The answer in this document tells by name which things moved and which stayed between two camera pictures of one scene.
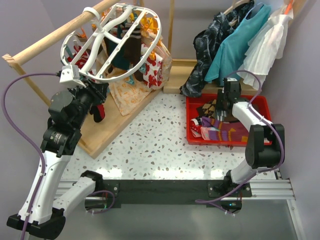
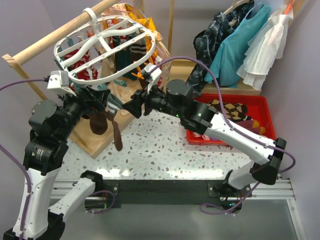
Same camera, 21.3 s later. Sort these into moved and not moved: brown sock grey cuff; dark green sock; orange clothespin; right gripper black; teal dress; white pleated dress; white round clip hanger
Moved: orange clothespin; dark green sock; brown sock grey cuff; white round clip hanger; right gripper black
Not moved: teal dress; white pleated dress
